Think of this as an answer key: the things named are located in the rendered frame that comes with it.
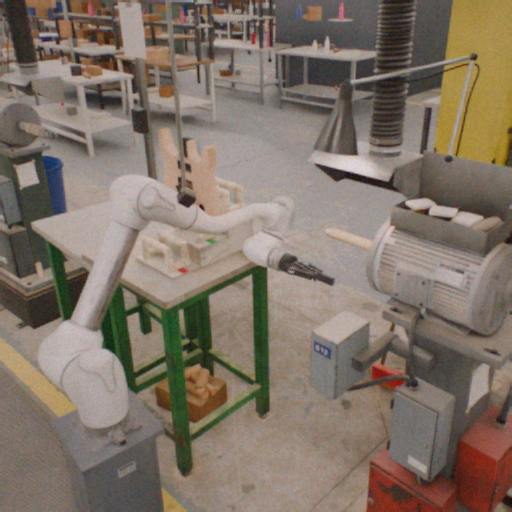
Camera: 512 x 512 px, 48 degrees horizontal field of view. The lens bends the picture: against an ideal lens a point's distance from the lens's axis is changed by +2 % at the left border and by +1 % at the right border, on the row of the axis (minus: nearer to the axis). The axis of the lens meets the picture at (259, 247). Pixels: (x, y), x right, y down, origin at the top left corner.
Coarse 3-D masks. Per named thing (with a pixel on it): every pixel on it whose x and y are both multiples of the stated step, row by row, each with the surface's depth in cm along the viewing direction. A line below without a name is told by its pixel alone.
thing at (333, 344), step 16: (336, 320) 166; (352, 320) 166; (368, 320) 167; (320, 336) 160; (336, 336) 159; (352, 336) 161; (368, 336) 168; (320, 352) 162; (336, 352) 157; (352, 352) 164; (320, 368) 164; (336, 368) 160; (352, 368) 167; (320, 384) 167; (336, 384) 162; (352, 384) 169; (368, 384) 172
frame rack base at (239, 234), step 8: (240, 224) 248; (248, 224) 251; (224, 232) 245; (232, 232) 245; (240, 232) 249; (248, 232) 253; (232, 240) 247; (240, 240) 250; (232, 248) 248; (240, 248) 252
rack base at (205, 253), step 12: (168, 228) 253; (192, 240) 242; (216, 240) 241; (228, 240) 245; (180, 252) 246; (192, 252) 239; (204, 252) 237; (216, 252) 242; (228, 252) 247; (204, 264) 239
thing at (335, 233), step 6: (336, 228) 190; (330, 234) 190; (336, 234) 188; (342, 234) 187; (348, 234) 186; (342, 240) 187; (348, 240) 185; (354, 240) 184; (360, 240) 182; (366, 240) 181; (360, 246) 183; (366, 246) 181
